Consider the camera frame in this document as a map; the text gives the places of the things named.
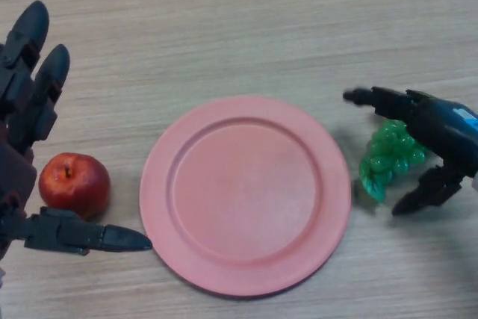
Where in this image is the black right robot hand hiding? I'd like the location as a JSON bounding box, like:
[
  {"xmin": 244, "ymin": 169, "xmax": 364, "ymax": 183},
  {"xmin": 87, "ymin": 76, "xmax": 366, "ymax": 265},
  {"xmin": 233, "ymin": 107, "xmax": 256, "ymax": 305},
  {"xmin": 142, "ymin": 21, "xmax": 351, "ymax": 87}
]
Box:
[{"xmin": 342, "ymin": 86, "xmax": 478, "ymax": 217}]

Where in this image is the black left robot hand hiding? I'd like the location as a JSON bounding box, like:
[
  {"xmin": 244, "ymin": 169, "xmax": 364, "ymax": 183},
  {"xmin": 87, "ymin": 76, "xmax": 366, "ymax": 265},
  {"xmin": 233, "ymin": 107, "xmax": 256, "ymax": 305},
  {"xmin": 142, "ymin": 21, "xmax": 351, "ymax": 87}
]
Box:
[{"xmin": 0, "ymin": 0, "xmax": 154, "ymax": 264}]

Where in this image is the green grapes bunch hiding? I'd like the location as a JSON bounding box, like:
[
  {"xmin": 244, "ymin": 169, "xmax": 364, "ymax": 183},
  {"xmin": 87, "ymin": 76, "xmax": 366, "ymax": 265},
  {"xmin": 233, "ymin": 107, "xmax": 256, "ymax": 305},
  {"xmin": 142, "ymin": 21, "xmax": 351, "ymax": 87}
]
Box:
[{"xmin": 358, "ymin": 119, "xmax": 430, "ymax": 204}]

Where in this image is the pink round plate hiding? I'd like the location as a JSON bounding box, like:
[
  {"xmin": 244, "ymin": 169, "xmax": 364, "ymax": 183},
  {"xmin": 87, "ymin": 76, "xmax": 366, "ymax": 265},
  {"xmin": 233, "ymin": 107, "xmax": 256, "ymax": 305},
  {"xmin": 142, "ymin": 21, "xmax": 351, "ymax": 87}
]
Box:
[{"xmin": 139, "ymin": 95, "xmax": 353, "ymax": 300}]

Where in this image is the red apple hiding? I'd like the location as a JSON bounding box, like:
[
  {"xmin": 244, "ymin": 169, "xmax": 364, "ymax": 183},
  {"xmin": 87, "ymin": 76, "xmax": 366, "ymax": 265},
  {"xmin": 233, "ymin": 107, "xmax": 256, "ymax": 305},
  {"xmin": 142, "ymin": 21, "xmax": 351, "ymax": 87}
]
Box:
[{"xmin": 38, "ymin": 152, "xmax": 112, "ymax": 220}]

